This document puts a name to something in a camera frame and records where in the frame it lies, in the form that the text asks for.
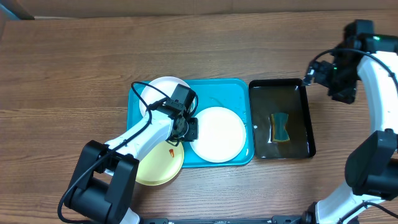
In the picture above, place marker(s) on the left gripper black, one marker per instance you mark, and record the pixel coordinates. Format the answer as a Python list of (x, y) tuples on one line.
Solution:
[(193, 134)]

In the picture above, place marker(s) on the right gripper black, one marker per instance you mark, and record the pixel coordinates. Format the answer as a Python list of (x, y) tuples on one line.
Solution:
[(319, 73)]

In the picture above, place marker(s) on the white plate with sauce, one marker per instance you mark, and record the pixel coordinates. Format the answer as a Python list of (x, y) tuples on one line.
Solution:
[(221, 135)]

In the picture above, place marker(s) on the pinkish white plate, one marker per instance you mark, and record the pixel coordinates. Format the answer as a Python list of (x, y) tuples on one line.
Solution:
[(165, 84)]

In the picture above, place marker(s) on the green yellow sponge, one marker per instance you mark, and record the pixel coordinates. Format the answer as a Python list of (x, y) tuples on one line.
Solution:
[(278, 127)]

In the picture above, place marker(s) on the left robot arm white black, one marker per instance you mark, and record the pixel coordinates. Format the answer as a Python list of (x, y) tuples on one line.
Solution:
[(103, 181)]

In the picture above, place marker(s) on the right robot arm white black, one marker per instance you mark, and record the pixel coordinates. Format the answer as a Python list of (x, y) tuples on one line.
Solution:
[(371, 169)]

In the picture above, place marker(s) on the blue plastic tray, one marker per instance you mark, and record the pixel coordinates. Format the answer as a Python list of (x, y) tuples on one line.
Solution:
[(230, 93)]

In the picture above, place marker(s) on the black tray with water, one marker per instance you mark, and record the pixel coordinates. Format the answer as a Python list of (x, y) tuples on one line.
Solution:
[(281, 96)]

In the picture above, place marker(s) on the yellow plate with sauce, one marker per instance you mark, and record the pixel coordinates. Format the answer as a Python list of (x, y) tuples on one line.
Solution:
[(161, 165)]

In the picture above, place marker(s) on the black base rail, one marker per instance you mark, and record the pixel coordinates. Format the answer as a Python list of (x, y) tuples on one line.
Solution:
[(224, 220)]

